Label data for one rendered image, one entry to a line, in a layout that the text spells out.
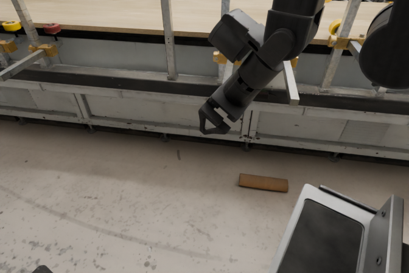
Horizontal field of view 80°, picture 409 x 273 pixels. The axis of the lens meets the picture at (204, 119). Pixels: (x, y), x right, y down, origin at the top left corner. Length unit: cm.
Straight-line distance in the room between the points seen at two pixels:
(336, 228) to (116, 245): 130
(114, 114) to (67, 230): 83
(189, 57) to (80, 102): 93
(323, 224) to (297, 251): 5
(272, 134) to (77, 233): 135
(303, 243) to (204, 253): 113
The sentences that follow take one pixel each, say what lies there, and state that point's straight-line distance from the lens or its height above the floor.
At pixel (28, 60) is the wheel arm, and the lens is 151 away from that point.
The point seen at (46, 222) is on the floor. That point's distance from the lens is 178.
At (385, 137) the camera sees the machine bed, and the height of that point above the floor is 25.
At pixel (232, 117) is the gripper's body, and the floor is 107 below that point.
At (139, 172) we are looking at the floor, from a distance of 178.
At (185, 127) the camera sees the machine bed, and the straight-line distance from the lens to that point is 181.
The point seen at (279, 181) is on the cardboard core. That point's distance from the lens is 165.
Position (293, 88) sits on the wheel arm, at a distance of 98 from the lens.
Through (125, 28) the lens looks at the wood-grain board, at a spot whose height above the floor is 90.
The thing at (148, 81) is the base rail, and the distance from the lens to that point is 134.
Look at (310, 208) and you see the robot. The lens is 38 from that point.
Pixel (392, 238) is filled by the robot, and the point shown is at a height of 110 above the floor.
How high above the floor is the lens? 134
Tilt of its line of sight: 39 degrees down
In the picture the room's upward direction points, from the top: straight up
